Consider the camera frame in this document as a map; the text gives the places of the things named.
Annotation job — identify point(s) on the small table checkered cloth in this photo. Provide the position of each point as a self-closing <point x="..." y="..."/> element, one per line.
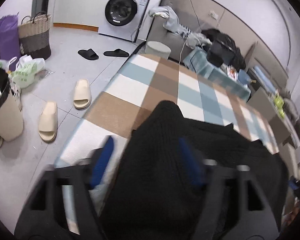
<point x="197" y="62"/>

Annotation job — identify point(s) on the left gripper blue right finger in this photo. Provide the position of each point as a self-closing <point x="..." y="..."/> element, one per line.
<point x="197" y="172"/>

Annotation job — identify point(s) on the woven laundry basket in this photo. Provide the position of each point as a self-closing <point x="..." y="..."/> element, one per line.
<point x="34" y="35"/>

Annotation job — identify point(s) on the grey sofa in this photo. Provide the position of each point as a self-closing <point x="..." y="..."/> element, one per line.
<point x="183" y="24"/>

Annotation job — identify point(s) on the beige slipper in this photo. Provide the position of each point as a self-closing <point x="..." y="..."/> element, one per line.
<point x="82" y="94"/>
<point x="47" y="125"/>

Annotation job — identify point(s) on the blue plastic bowl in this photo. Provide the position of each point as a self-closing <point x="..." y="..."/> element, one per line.
<point x="243" y="77"/>

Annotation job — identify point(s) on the green cloth item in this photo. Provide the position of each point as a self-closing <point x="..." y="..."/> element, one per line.
<point x="279" y="103"/>

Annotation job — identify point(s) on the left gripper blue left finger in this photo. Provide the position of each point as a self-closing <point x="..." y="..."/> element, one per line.
<point x="99" y="162"/>

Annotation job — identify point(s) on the white green plastic bag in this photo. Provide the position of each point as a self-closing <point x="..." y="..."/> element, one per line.
<point x="26" y="70"/>

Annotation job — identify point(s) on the beige trash bin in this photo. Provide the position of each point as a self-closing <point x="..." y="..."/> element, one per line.
<point x="11" y="118"/>

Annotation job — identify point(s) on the near beige slipper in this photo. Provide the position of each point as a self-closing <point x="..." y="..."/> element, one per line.
<point x="47" y="125"/>

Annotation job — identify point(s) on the far beige slipper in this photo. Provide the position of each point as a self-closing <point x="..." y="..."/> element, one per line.
<point x="82" y="94"/>

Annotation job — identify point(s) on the purple bag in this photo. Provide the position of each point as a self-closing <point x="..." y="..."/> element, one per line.
<point x="9" y="40"/>

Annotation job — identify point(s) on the white base cabinet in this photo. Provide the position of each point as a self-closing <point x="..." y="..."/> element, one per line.
<point x="79" y="14"/>

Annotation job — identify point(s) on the plaid checkered blanket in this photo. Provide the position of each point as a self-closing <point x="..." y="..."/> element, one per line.
<point x="139" y="85"/>

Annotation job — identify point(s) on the white washing machine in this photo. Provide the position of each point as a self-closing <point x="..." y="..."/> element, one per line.
<point x="123" y="18"/>

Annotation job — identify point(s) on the left black slipper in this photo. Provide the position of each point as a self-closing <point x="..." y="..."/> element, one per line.
<point x="88" y="54"/>

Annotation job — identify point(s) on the right black slipper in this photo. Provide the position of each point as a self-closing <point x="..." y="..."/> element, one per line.
<point x="116" y="53"/>

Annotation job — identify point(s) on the black slipper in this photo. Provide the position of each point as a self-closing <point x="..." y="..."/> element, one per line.
<point x="88" y="54"/>
<point x="116" y="53"/>

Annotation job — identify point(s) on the black jacket on sofa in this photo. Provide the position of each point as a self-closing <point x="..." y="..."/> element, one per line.
<point x="223" y="50"/>

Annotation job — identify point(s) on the black knit sweater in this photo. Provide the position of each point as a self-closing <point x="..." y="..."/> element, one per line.
<point x="185" y="179"/>

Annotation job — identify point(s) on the white round stool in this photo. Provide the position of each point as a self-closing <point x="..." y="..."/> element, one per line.
<point x="157" y="49"/>

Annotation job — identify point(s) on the light grey crumpled clothes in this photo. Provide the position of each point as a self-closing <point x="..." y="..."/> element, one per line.
<point x="173" y="25"/>

